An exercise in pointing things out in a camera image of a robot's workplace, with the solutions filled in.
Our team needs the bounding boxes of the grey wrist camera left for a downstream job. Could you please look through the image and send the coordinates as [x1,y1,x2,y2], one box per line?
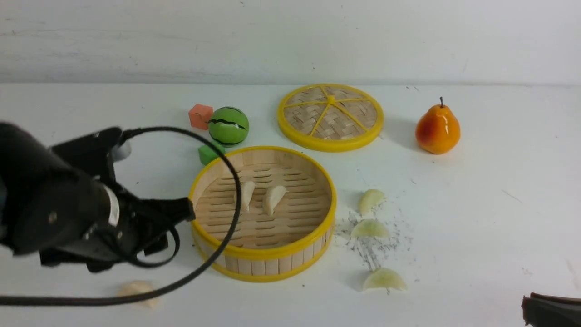
[110,140,132,162]

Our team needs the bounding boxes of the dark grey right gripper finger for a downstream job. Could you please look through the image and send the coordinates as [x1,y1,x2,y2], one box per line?
[521,292,581,327]

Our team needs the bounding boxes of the pale green dumpling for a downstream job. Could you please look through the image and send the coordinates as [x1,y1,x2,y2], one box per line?
[358,189,386,217]
[350,219,391,238]
[362,267,408,291]

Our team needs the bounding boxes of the orange foam cube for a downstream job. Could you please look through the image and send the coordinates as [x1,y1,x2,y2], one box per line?
[188,104,214,130]

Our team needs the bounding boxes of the orange toy pear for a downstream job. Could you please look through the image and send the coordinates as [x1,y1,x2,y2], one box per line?
[415,96,461,155]

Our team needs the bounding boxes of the bamboo steamer tray yellow rim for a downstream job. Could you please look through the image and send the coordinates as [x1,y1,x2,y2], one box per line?
[189,146,337,283]

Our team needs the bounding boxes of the green foam cube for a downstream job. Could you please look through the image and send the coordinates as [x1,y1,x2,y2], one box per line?
[197,141,226,166]

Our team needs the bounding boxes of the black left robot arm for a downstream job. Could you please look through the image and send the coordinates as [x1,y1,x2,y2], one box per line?
[1,122,195,273]

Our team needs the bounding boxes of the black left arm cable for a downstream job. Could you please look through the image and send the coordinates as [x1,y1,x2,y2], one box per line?
[0,126,242,307]

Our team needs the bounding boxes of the woven bamboo steamer lid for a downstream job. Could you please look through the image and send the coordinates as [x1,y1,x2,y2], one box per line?
[276,84,384,153]

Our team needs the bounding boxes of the green toy watermelon ball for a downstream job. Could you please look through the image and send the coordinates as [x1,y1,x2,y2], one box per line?
[207,106,250,147]

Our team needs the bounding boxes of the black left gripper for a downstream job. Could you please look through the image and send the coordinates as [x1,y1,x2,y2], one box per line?
[40,182,196,273]

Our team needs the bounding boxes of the cream dumpling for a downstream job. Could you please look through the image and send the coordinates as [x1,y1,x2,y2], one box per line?
[263,185,287,217]
[241,181,256,213]
[116,281,159,309]

